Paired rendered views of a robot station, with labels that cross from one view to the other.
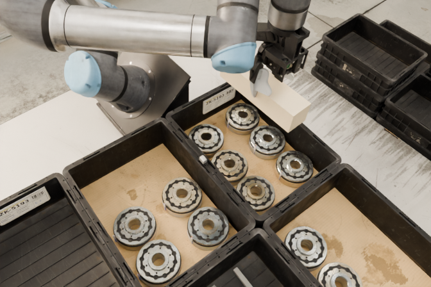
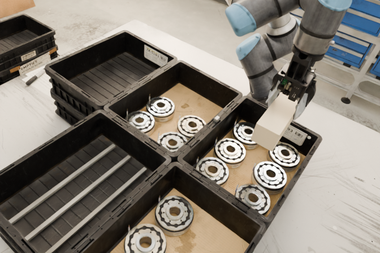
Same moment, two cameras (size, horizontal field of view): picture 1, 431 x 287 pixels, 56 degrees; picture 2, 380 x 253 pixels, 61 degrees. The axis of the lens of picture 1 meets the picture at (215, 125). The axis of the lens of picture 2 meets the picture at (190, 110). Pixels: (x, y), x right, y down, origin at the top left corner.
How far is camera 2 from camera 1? 0.73 m
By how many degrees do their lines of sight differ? 48
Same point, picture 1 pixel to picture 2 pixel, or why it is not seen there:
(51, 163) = not seen: hidden behind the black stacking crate
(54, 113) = (237, 75)
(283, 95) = (275, 116)
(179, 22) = not seen: outside the picture
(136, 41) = not seen: outside the picture
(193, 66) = (332, 138)
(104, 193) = (180, 93)
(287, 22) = (297, 36)
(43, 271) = (125, 80)
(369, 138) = not seen: outside the picture
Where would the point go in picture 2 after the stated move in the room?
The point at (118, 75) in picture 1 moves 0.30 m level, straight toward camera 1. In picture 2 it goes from (261, 64) to (197, 82)
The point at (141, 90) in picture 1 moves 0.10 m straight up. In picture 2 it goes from (266, 87) to (273, 67)
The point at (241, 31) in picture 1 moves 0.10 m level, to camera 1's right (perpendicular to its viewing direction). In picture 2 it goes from (250, 0) to (267, 23)
